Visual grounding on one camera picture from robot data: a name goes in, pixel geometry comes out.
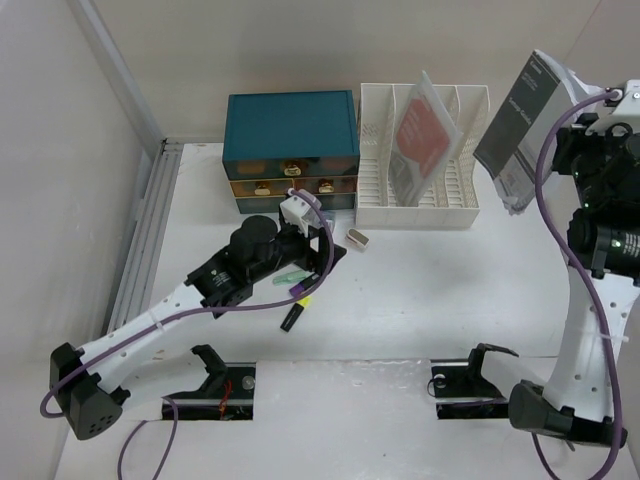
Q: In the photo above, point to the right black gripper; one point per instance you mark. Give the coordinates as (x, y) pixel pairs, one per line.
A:
(572, 137)

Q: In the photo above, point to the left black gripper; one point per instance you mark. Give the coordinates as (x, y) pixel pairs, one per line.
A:
(312, 261)

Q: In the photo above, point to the pink white stapler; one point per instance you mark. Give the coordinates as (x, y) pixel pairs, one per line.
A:
(357, 239)

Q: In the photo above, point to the grey setup guide manual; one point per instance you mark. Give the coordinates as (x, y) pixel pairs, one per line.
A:
(509, 149)

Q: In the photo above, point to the red booklet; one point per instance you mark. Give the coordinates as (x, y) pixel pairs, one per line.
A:
(425, 137)

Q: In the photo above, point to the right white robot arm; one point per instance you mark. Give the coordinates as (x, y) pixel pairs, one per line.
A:
(576, 403)

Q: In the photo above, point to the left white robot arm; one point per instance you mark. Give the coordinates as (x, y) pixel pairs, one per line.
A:
(161, 351)

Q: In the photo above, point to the pale green highlighter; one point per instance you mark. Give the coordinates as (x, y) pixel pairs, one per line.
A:
(290, 278)

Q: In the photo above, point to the purple cap black highlighter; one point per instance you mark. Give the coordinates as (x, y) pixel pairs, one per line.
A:
(303, 285)

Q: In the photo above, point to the yellow cap black highlighter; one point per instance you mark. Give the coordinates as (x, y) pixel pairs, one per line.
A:
(294, 314)

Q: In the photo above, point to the teal desktop drawer cabinet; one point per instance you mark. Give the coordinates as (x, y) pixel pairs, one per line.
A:
(303, 140)

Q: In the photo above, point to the white file organizer rack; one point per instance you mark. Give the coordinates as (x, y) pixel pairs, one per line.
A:
(450, 203)

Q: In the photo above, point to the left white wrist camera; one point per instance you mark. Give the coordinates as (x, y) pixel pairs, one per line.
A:
(298, 212)

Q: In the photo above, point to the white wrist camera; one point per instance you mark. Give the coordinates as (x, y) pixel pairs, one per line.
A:
(624, 108)
(298, 212)

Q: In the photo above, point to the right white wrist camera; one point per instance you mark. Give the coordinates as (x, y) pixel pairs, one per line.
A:
(624, 108)

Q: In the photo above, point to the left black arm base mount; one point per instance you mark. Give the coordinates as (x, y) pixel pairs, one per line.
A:
(226, 394)

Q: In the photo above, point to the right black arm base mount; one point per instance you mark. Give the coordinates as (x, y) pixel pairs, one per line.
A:
(476, 387)

